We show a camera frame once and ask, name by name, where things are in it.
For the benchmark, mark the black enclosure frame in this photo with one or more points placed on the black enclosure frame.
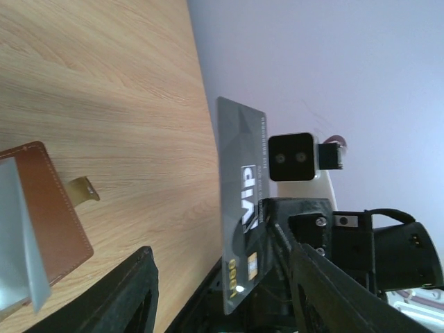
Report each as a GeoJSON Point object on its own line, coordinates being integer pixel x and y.
{"type": "Point", "coordinates": [203, 312]}

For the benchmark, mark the brown leather card holder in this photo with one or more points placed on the brown leather card holder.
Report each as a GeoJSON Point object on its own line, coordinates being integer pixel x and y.
{"type": "Point", "coordinates": [42, 239]}

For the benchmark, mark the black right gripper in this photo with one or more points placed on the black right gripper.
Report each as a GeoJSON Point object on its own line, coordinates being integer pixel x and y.
{"type": "Point", "coordinates": [347, 243]}

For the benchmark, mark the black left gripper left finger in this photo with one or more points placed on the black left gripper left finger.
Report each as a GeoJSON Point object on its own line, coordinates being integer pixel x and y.
{"type": "Point", "coordinates": [124, 300]}

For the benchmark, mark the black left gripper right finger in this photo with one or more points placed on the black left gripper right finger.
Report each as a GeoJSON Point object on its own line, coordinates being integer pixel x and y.
{"type": "Point", "coordinates": [347, 291]}

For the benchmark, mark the black VIP card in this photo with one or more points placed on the black VIP card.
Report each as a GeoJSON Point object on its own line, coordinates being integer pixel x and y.
{"type": "Point", "coordinates": [244, 184]}

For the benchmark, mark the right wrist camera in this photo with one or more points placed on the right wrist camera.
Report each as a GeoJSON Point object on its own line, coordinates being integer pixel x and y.
{"type": "Point", "coordinates": [300, 165]}

